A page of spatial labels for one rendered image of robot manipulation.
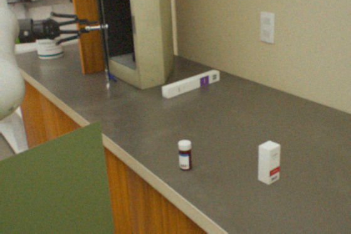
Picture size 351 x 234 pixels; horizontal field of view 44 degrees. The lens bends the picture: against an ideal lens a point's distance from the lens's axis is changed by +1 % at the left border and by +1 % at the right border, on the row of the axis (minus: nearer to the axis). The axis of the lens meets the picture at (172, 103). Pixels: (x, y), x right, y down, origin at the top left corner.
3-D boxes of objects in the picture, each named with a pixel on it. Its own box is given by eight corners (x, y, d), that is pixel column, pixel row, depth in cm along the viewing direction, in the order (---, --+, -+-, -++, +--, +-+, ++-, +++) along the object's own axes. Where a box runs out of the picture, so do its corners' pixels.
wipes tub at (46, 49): (58, 51, 239) (54, 24, 234) (67, 56, 229) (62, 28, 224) (35, 56, 233) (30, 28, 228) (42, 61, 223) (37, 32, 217)
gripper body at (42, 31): (36, 43, 163) (61, 41, 164) (31, 21, 160) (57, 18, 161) (37, 39, 170) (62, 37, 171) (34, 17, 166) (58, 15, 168)
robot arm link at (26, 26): (19, 17, 167) (23, 40, 170) (14, 22, 156) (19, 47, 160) (35, 15, 168) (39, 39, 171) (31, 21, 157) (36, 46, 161)
